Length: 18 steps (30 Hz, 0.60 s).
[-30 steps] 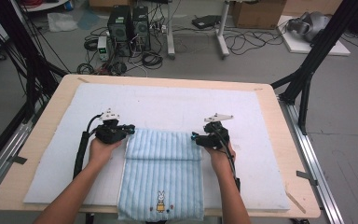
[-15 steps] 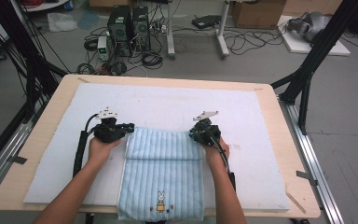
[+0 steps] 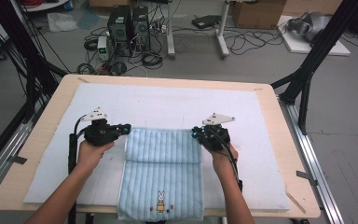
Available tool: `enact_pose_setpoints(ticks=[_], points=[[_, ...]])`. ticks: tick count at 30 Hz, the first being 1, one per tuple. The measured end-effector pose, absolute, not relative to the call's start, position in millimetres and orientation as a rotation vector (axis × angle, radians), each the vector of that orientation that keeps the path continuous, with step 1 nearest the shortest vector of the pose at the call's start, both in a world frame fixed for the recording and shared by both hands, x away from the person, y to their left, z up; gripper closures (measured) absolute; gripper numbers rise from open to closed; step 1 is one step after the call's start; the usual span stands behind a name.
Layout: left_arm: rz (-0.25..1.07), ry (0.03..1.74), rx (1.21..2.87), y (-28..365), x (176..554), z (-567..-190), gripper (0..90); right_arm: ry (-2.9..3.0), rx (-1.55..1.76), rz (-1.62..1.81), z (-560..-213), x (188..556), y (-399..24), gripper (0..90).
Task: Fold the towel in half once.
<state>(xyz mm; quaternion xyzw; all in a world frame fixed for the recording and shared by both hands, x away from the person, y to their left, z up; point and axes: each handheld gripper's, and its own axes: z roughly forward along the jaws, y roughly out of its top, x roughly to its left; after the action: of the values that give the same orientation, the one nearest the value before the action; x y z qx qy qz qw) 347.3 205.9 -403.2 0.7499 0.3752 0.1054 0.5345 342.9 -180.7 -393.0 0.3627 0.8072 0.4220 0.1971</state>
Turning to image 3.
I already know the black flat box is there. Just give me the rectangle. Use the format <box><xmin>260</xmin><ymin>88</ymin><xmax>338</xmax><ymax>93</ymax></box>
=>
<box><xmin>191</xmin><ymin>14</ymin><xmax>222</xmax><ymax>30</ymax></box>

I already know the clear plastic bag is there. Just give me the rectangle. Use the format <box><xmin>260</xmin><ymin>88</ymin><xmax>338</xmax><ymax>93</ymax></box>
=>
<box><xmin>47</xmin><ymin>12</ymin><xmax>79</xmax><ymax>33</ymax></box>

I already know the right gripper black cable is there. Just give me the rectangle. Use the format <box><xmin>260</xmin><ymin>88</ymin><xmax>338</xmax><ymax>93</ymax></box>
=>
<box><xmin>213</xmin><ymin>130</ymin><xmax>244</xmax><ymax>192</ymax></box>

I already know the white power supply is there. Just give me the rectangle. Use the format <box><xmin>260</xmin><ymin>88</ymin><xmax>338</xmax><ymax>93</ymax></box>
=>
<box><xmin>97</xmin><ymin>35</ymin><xmax>110</xmax><ymax>62</ymax></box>

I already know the light blue striped towel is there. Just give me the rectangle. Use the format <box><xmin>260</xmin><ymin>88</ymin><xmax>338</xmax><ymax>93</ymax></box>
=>
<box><xmin>117</xmin><ymin>127</ymin><xmax>205</xmax><ymax>222</ymax></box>

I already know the black tape piece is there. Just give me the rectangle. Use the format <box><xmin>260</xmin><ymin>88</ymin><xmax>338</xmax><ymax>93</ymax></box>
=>
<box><xmin>296</xmin><ymin>170</ymin><xmax>319</xmax><ymax>187</ymax></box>
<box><xmin>7</xmin><ymin>155</ymin><xmax>28</xmax><ymax>165</ymax></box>

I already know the aluminium rail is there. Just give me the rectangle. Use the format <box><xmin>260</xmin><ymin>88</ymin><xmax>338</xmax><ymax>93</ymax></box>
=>
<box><xmin>0</xmin><ymin>102</ymin><xmax>45</xmax><ymax>203</ymax></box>
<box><xmin>278</xmin><ymin>96</ymin><xmax>344</xmax><ymax>224</ymax></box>

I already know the white foam mat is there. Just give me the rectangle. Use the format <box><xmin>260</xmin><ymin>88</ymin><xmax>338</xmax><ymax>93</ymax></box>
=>
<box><xmin>22</xmin><ymin>82</ymin><xmax>292</xmax><ymax>211</ymax></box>

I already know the black metal stand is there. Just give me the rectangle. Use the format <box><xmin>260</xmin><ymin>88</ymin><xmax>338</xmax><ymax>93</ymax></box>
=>
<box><xmin>271</xmin><ymin>0</ymin><xmax>358</xmax><ymax>134</ymax></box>

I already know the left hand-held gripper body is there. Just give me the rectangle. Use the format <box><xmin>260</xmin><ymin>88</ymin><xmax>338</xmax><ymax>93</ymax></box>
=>
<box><xmin>79</xmin><ymin>106</ymin><xmax>125</xmax><ymax>147</ymax></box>

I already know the open cardboard box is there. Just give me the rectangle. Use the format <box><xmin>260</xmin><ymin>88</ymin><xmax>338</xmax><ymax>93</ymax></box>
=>
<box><xmin>232</xmin><ymin>0</ymin><xmax>287</xmax><ymax>30</ymax></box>

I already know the grey headset device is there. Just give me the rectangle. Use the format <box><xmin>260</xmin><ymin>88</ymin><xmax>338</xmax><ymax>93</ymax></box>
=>
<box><xmin>287</xmin><ymin>11</ymin><xmax>332</xmax><ymax>43</ymax></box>

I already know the grey-legged desk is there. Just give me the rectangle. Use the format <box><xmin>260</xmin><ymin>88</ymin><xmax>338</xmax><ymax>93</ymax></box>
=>
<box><xmin>166</xmin><ymin>0</ymin><xmax>231</xmax><ymax>60</ymax></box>

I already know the tangle of floor cables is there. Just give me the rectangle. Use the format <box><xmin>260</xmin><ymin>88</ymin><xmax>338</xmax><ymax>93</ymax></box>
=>
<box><xmin>76</xmin><ymin>18</ymin><xmax>285</xmax><ymax>77</ymax></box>

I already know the black computer tower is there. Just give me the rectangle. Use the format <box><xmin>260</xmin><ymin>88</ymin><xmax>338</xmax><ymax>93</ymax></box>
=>
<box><xmin>131</xmin><ymin>6</ymin><xmax>152</xmax><ymax>52</ymax></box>
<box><xmin>106</xmin><ymin>5</ymin><xmax>133</xmax><ymax>57</ymax></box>

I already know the black metal frame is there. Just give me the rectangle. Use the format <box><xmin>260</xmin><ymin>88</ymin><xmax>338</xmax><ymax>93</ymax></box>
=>
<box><xmin>0</xmin><ymin>0</ymin><xmax>69</xmax><ymax>169</ymax></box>

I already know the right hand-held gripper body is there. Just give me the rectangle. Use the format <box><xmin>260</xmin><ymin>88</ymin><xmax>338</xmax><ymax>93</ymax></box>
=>
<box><xmin>199</xmin><ymin>112</ymin><xmax>236</xmax><ymax>152</ymax></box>

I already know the person's right hand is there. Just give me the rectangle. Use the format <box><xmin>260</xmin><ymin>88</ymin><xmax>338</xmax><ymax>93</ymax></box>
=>
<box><xmin>209</xmin><ymin>143</ymin><xmax>240</xmax><ymax>171</ymax></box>

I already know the white floor board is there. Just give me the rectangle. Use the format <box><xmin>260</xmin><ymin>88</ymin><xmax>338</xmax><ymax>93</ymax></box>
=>
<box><xmin>276</xmin><ymin>15</ymin><xmax>351</xmax><ymax>57</ymax></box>

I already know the person's left hand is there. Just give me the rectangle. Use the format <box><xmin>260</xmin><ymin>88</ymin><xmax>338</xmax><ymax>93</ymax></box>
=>
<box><xmin>76</xmin><ymin>139</ymin><xmax>116</xmax><ymax>172</ymax></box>

